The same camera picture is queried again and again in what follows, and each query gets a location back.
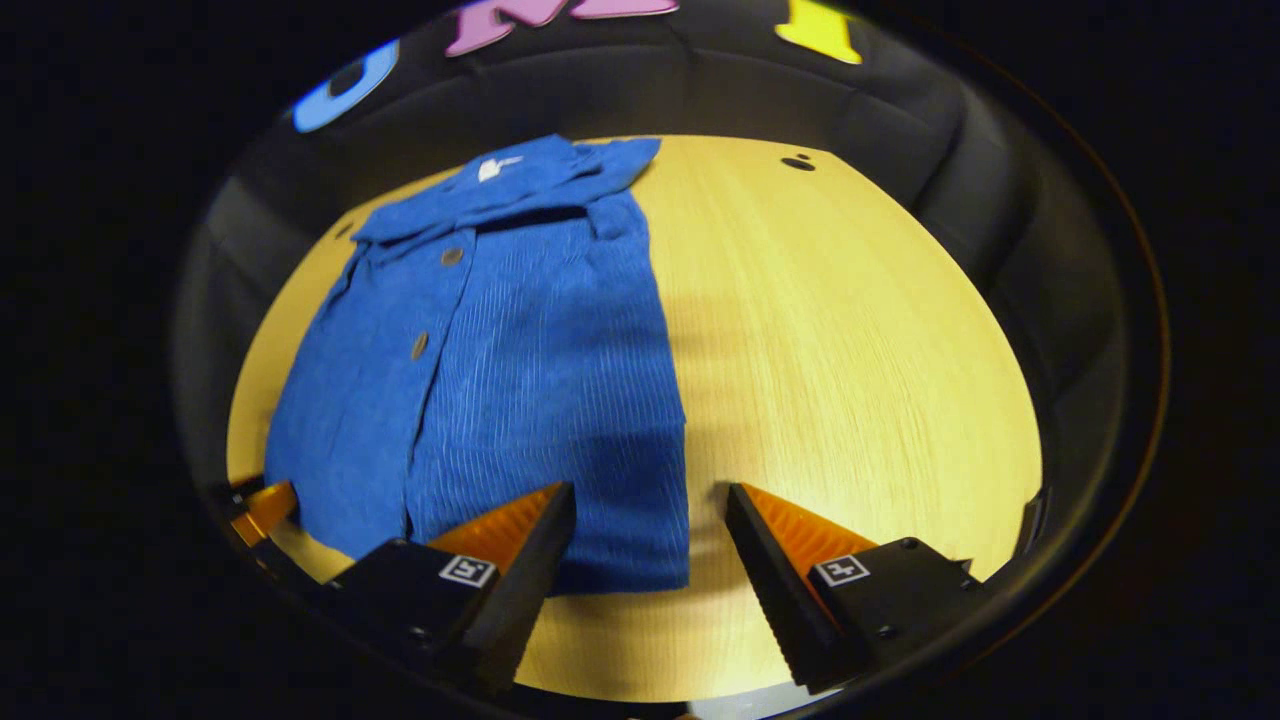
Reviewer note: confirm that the blue button-up shirt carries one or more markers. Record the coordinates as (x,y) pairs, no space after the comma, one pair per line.
(540,380)

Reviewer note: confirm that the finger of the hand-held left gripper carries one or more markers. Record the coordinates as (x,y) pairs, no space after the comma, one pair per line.
(265,510)

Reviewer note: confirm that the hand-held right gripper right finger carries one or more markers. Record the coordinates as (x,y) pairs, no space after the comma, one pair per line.
(775,590)

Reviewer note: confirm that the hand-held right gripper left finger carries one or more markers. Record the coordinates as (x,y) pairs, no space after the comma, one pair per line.
(525,585)

